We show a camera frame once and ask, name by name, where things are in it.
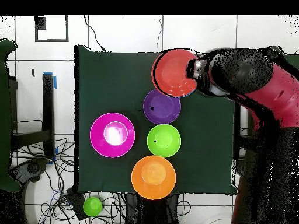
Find large light orange bowl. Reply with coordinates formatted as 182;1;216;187
130;155;178;201

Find large red-orange bowl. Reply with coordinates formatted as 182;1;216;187
151;48;200;99

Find dark green table cloth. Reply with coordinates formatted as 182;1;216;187
74;44;243;196

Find purple bowl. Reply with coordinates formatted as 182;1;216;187
142;88;182;125

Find large magenta bowl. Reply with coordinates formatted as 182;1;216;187
89;111;136;159

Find green covered side table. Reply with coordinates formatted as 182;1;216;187
0;38;22;193

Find black metal stand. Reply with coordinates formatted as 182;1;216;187
11;72;58;162

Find black square floor frame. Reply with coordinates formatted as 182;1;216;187
34;15;70;43

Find small green round bowl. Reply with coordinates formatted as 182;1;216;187
82;196;103;218

